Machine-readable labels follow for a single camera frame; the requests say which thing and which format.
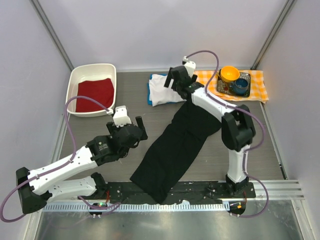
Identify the white t shirt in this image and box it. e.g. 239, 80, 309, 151
148, 73, 187, 106

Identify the blue t shirt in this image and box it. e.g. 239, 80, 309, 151
146, 73, 186, 107

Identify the black t shirt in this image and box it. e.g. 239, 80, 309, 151
130, 101, 221, 204

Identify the orange checkered cloth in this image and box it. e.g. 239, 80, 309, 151
208, 70, 269, 104

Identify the white plastic tub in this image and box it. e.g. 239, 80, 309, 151
65, 63, 117, 118

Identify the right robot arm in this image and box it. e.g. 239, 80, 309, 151
164, 65, 256, 198

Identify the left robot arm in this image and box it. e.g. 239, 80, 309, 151
15, 116, 148, 215

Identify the dark patterned tray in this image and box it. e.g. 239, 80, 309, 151
216, 72, 251, 98

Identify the orange bowl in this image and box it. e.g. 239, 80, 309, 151
219, 66, 240, 83

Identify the red t shirt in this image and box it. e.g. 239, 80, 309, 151
76, 78, 115, 113

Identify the blue mug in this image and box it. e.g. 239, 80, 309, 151
231, 78, 249, 96

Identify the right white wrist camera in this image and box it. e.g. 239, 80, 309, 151
182, 56, 196, 77

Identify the slotted cable duct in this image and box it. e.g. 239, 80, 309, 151
42, 201, 230, 213

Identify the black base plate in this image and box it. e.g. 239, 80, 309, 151
77, 181, 257, 205

